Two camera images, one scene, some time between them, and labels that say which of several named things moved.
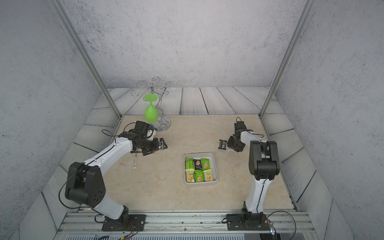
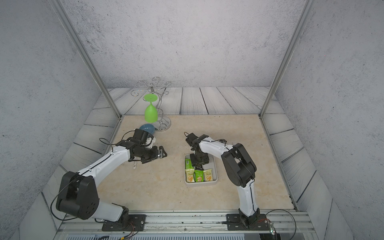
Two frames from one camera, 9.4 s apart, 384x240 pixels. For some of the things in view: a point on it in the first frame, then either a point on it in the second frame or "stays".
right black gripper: (230, 144) -> (204, 161)
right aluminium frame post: (307, 11) stays
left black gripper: (156, 146) -> (155, 154)
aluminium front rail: (188, 225) stays
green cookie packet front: (199, 175) stays
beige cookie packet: (208, 175) stays
